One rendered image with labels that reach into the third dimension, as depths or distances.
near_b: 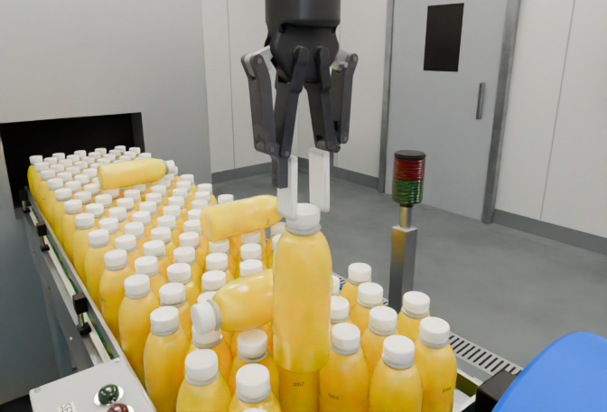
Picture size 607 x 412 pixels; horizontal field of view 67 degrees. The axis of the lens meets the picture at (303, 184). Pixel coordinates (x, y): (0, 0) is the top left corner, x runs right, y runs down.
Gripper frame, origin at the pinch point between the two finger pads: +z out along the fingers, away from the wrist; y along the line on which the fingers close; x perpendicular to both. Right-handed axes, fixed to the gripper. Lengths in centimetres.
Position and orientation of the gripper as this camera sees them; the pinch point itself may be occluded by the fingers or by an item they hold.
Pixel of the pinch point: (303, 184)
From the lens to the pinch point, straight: 50.8
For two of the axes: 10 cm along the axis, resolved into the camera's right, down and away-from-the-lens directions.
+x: -5.8, -2.2, 7.8
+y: 8.1, -1.7, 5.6
